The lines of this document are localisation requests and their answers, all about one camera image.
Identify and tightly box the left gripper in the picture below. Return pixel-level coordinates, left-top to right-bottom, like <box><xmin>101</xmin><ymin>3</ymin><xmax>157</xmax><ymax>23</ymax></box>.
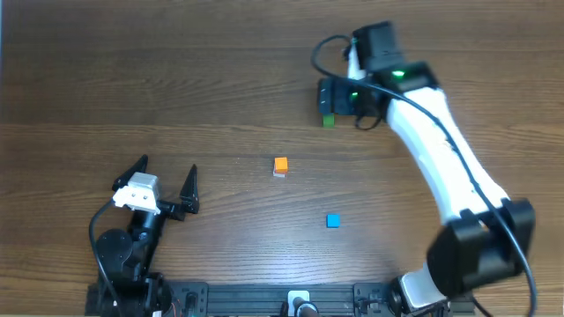
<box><xmin>112</xmin><ymin>154</ymin><xmax>200</xmax><ymax>223</ymax></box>

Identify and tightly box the mounting rail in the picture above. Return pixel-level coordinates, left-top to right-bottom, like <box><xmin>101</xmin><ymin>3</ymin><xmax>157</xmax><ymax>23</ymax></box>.
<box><xmin>85</xmin><ymin>281</ymin><xmax>477</xmax><ymax>317</ymax></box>

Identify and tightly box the black cable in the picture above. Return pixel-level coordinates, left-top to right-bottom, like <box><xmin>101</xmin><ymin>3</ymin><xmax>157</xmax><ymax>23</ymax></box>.
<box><xmin>310</xmin><ymin>33</ymin><xmax>538</xmax><ymax>317</ymax></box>
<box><xmin>88</xmin><ymin>198</ymin><xmax>116</xmax><ymax>317</ymax></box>

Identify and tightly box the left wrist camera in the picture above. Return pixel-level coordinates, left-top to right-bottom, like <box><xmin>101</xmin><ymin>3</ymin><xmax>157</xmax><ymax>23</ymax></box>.
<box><xmin>112</xmin><ymin>172</ymin><xmax>160</xmax><ymax>216</ymax></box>

